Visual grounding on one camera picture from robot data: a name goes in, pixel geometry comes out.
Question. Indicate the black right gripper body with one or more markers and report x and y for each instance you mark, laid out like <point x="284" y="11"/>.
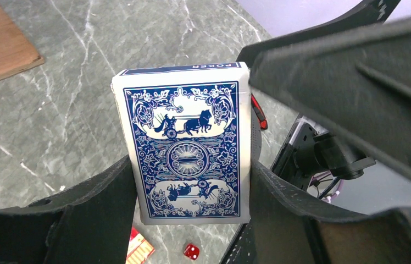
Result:
<point x="313" y="157"/>

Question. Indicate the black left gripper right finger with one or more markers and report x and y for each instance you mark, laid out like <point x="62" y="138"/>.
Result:
<point x="290" y="226"/>

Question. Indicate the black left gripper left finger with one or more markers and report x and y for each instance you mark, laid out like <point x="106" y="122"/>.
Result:
<point x="87" y="223"/>

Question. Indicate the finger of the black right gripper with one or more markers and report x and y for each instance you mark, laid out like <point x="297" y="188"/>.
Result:
<point x="356" y="84"/>
<point x="363" y="14"/>

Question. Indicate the blue playing card deck box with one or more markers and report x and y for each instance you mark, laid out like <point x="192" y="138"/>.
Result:
<point x="188" y="131"/>

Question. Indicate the red Texas Holdem card box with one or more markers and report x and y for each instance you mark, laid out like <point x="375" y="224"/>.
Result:
<point x="139" y="249"/>

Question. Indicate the red black utility knife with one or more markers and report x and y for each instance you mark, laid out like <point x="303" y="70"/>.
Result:
<point x="259" y="112"/>

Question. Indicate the red die left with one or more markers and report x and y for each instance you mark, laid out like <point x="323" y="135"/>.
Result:
<point x="191" y="251"/>

